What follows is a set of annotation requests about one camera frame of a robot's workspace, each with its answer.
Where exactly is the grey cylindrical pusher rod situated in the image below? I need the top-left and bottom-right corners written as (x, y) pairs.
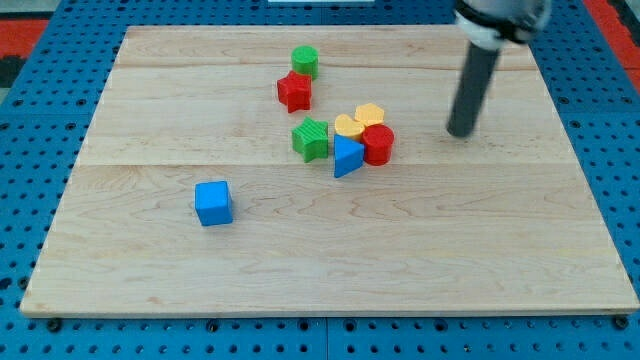
top-left (446, 43), bottom-right (501, 138)

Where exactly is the green star block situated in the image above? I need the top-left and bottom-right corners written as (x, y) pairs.
top-left (291, 117), bottom-right (329, 163)

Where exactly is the red star block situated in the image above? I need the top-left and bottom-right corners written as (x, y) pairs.
top-left (276, 70), bottom-right (312, 113)

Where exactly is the blue cube block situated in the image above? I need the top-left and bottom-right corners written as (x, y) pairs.
top-left (194, 181), bottom-right (233, 226)

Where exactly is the yellow hexagon block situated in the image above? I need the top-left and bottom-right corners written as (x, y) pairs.
top-left (355, 103), bottom-right (385, 127)

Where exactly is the red cylinder block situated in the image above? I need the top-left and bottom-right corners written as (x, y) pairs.
top-left (362, 124), bottom-right (395, 166)

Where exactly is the yellow heart block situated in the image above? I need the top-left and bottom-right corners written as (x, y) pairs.
top-left (334, 114), bottom-right (365, 142)

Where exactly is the blue triangle block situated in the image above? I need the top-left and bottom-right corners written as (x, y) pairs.
top-left (334, 134), bottom-right (365, 178)

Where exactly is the green cylinder block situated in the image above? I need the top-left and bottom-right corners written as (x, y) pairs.
top-left (290, 45), bottom-right (319, 80)

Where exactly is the wooden board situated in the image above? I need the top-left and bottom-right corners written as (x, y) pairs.
top-left (21, 25), bottom-right (639, 318)

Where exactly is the blue perforated base mat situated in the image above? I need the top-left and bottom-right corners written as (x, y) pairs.
top-left (1, 0), bottom-right (639, 359)

